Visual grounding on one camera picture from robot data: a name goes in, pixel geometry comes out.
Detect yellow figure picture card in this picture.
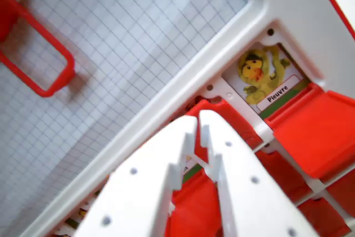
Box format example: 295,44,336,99
221,42,311,115

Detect red plastic flap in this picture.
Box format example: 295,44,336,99
184,99,263,150
263,82,355,180
164,169,224,237

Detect red and white game board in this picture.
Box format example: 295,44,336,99
0,0,355,237

